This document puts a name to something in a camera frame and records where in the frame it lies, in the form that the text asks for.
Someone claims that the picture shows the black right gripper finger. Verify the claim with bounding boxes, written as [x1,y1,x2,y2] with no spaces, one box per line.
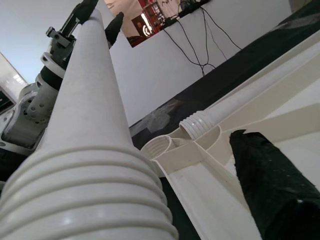
[229,129,320,240]

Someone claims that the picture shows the black wall cable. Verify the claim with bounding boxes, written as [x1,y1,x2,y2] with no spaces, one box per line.
[162,6,243,76]

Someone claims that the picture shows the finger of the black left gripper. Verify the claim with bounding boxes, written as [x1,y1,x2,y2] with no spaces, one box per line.
[74,0,100,25]
[104,11,125,47]

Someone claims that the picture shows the white plastic table top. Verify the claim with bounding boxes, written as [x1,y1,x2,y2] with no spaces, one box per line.
[139,29,320,240]

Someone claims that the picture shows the red display shelf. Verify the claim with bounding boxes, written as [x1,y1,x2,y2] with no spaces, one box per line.
[126,0,181,48]

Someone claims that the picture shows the clear tape cross patch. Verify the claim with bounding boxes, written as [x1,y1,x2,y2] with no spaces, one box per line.
[147,98,183,133]

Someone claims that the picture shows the black wifi router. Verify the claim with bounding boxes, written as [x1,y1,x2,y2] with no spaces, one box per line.
[178,0,210,17]

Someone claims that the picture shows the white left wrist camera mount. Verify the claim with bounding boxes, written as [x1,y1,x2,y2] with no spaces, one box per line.
[40,51,68,78]

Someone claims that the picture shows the white plastic table leg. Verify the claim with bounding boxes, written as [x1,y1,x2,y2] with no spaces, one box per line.
[0,8,180,240]
[179,47,320,140]

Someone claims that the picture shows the black table cloth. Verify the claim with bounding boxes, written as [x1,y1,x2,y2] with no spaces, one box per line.
[128,2,320,240]

